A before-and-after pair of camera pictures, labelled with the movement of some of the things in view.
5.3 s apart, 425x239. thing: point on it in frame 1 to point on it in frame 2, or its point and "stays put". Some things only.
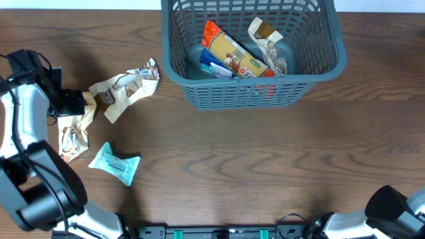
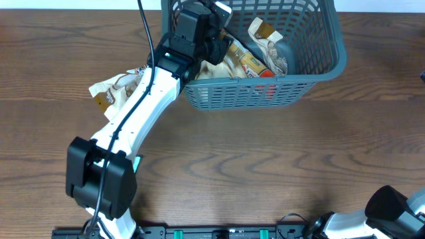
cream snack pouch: [115, 92] stays put
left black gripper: [68, 103] to [218, 54]
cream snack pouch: [73, 137] to [223, 69]
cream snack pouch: [267, 40] stays put
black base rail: [280, 230] stays put
